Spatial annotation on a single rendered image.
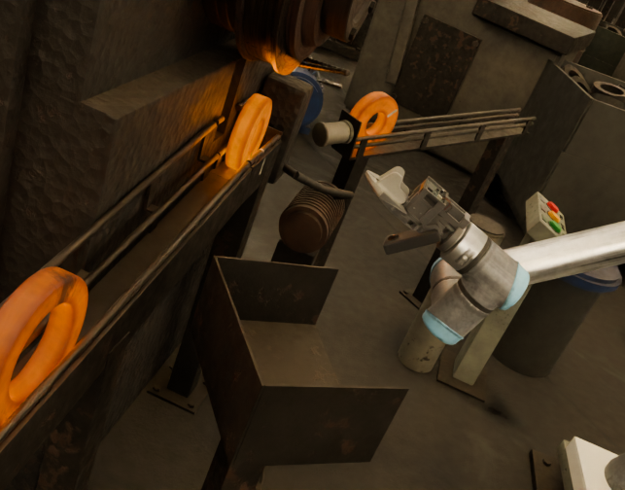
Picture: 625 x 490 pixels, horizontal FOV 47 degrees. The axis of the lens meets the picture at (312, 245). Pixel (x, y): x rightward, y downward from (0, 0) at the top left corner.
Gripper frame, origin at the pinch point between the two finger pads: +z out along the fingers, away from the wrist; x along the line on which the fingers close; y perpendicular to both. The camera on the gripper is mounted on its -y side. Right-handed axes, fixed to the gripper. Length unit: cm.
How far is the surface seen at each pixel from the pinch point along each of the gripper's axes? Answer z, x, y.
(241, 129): 24.4, 7.0, -6.3
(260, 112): 23.9, 3.7, -2.6
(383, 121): 3, -52, -5
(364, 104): 9.5, -44.6, -2.7
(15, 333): 22, 78, -7
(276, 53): 26.3, 15.6, 12.0
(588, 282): -78, -80, -10
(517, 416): -88, -59, -50
